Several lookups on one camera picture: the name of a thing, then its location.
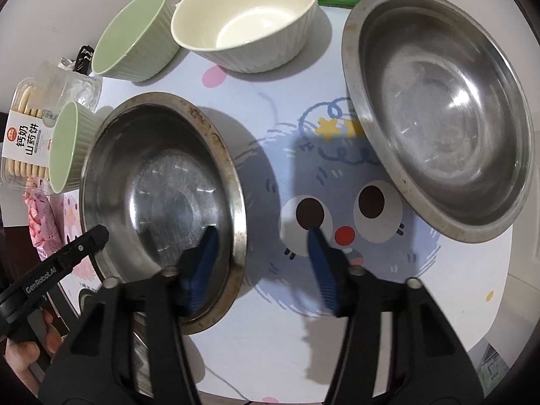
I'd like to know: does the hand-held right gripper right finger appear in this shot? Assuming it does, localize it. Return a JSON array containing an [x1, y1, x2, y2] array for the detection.
[[306, 228, 513, 405]]

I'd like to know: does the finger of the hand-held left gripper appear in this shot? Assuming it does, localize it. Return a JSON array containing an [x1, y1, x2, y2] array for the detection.
[[53, 224, 110, 271]]

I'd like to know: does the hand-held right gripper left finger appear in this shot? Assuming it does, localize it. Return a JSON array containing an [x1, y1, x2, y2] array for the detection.
[[40, 225, 222, 405]]

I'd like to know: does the stainless steel bowl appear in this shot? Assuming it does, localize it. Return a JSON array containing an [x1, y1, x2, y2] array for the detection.
[[341, 0, 536, 244], [78, 92, 247, 336]]

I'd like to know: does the green ribbed bowl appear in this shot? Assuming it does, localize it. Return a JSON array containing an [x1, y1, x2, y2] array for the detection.
[[48, 100, 106, 195], [90, 0, 182, 83]]

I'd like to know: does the person's left hand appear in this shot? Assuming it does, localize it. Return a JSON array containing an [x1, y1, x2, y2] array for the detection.
[[3, 309, 65, 394]]

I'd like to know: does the pink snack packet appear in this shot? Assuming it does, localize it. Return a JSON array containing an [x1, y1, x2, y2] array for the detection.
[[26, 192, 64, 262]]

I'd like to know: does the clear biscuit box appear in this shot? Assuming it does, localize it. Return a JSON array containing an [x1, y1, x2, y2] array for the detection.
[[0, 77, 64, 197]]

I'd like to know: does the cartoon printed table mat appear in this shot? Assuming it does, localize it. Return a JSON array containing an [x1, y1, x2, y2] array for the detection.
[[0, 0, 540, 405]]

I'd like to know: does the clear glass cup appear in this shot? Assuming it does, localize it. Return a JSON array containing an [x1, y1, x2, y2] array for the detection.
[[40, 61, 103, 112]]

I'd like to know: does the black clip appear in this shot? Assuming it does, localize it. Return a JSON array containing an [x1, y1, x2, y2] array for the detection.
[[74, 46, 94, 74]]

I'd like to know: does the white ribbed bowl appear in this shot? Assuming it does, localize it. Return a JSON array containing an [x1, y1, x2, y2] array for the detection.
[[171, 0, 320, 73]]

